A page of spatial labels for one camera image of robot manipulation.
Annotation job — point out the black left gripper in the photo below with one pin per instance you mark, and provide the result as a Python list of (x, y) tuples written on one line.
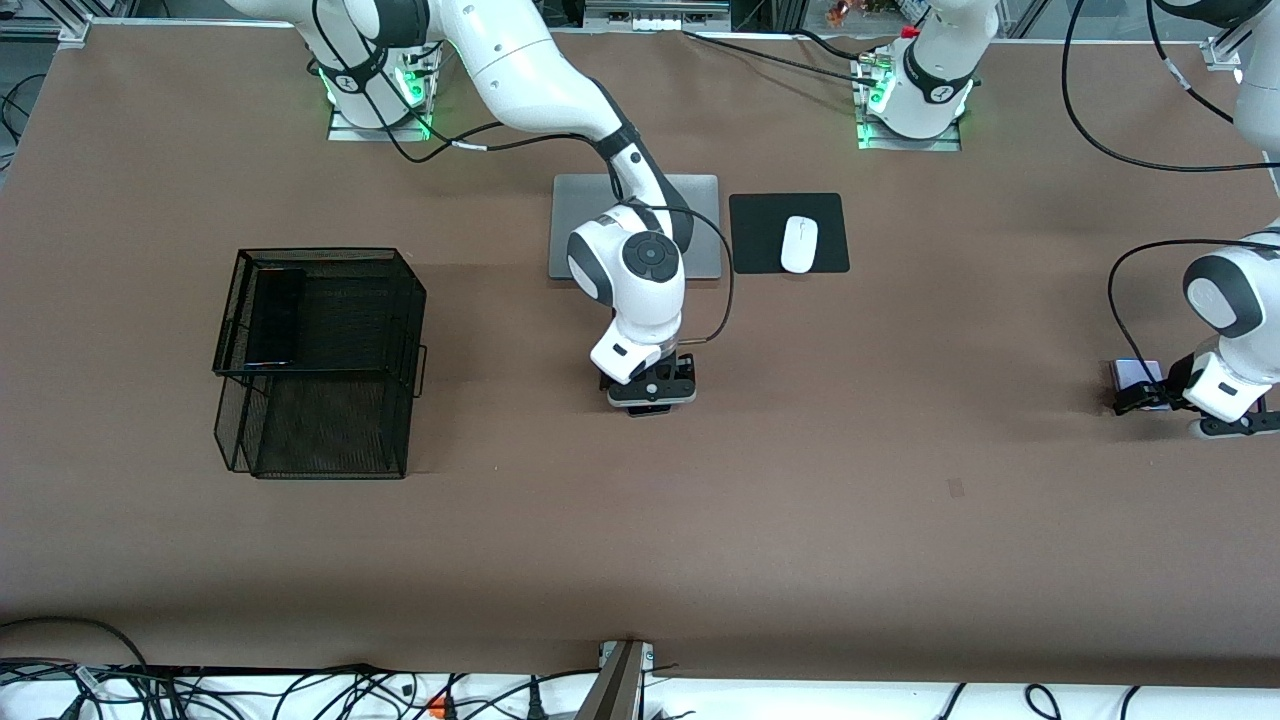
[(1178, 377)]

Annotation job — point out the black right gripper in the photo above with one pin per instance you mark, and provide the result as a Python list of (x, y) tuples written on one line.
[(684, 366)]

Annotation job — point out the lavender flip phone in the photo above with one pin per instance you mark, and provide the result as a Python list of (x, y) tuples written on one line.
[(1135, 372)]

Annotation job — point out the black flip phone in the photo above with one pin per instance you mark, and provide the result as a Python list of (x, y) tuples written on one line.
[(650, 412)]

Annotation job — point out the long black smartphone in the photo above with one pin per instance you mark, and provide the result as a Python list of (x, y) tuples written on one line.
[(275, 320)]

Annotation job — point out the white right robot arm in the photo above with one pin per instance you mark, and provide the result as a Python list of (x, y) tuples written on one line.
[(520, 60)]

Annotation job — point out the black mouse pad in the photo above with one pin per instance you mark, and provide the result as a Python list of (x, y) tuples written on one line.
[(760, 235)]

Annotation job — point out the white computer mouse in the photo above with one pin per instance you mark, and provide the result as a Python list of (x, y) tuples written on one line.
[(800, 245)]

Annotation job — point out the grey closed laptop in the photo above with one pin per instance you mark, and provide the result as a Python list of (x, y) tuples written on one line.
[(575, 195)]

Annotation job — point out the black mesh two-tier tray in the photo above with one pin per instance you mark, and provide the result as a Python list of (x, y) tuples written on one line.
[(385, 430)]

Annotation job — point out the grey socket strip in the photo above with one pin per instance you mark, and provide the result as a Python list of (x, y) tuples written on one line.
[(655, 20)]

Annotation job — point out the grey metal camera mount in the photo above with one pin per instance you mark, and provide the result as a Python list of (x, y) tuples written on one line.
[(615, 690)]

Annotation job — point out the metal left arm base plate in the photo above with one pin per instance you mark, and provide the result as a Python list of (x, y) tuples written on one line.
[(945, 145)]

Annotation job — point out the aluminium frame profile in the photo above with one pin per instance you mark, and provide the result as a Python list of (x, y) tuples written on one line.
[(1220, 52), (75, 32)]

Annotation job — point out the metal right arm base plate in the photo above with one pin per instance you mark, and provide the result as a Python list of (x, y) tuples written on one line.
[(345, 133)]

